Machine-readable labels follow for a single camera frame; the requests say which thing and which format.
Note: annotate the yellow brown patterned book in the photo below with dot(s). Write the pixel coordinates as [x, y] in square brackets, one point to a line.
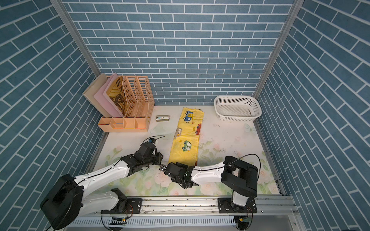
[116, 93]

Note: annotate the yellow car print pillowcase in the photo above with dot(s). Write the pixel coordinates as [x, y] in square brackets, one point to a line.
[186, 139]

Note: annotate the pink folder board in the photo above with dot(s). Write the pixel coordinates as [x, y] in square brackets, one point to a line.
[104, 100]

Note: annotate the right green circuit board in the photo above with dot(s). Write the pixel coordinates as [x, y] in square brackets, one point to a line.
[245, 219]

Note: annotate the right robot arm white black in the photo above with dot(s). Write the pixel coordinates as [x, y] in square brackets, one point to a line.
[235, 173]

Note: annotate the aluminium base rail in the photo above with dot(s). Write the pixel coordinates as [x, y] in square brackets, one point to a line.
[184, 205]

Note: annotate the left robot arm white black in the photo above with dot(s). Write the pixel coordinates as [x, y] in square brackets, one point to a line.
[71, 197]

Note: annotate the peach desk file organizer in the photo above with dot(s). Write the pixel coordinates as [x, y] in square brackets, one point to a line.
[140, 103]

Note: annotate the grey white stapler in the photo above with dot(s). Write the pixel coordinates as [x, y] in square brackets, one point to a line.
[162, 118]

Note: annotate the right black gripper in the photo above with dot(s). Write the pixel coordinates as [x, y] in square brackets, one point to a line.
[182, 166]

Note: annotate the floral table mat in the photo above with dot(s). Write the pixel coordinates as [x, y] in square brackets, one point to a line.
[218, 139]

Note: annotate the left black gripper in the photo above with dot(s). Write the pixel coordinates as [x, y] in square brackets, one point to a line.
[158, 160]

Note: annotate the white plastic mesh basket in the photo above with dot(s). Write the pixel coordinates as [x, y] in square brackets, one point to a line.
[237, 108]

